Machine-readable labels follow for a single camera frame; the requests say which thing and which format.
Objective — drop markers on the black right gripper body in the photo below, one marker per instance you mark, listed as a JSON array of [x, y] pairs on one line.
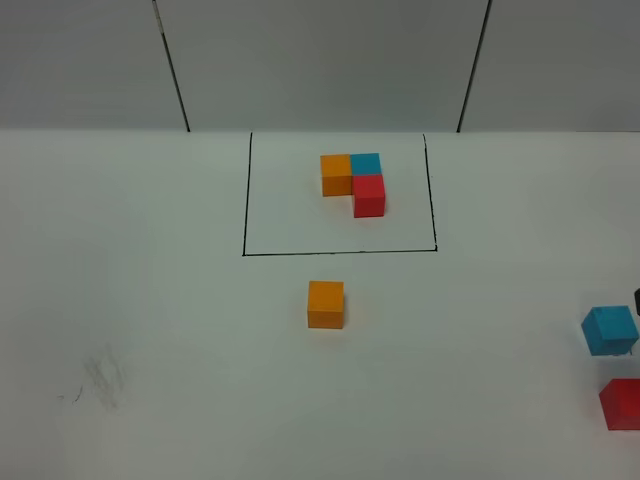
[[637, 301]]

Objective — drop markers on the orange template block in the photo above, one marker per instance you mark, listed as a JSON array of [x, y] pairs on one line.
[[336, 175]]

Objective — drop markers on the blue template block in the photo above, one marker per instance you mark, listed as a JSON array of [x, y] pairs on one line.
[[364, 164]]

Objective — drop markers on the red template block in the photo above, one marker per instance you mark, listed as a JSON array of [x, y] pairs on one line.
[[369, 196]]

